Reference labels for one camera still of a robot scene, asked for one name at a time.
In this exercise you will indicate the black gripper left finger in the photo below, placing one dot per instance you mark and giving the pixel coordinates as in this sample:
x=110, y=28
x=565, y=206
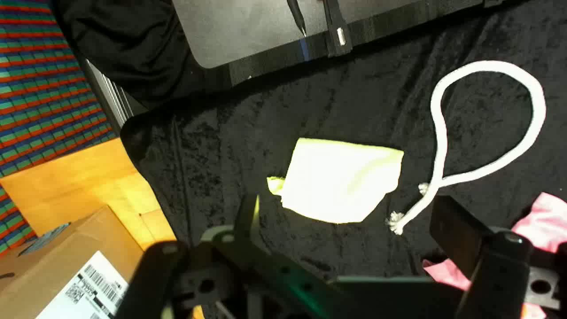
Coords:
x=246, y=222

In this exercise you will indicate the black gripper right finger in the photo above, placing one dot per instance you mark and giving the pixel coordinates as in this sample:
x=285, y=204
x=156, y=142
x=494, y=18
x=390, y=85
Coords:
x=463, y=237

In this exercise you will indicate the pink shirt orange print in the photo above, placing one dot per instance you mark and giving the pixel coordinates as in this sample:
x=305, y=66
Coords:
x=530, y=268

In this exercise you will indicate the light yellow cloth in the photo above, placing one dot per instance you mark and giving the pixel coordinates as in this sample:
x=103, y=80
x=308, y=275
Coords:
x=337, y=181

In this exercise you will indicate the black velvet table cloth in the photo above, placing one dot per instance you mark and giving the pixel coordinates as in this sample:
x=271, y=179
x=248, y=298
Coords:
x=202, y=154

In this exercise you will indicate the cardboard box with label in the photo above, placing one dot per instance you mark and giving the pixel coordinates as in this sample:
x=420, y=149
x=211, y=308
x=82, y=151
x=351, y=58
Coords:
x=78, y=269

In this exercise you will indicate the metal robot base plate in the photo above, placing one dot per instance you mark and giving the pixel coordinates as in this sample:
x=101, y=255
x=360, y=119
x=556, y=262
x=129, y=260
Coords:
x=253, y=37

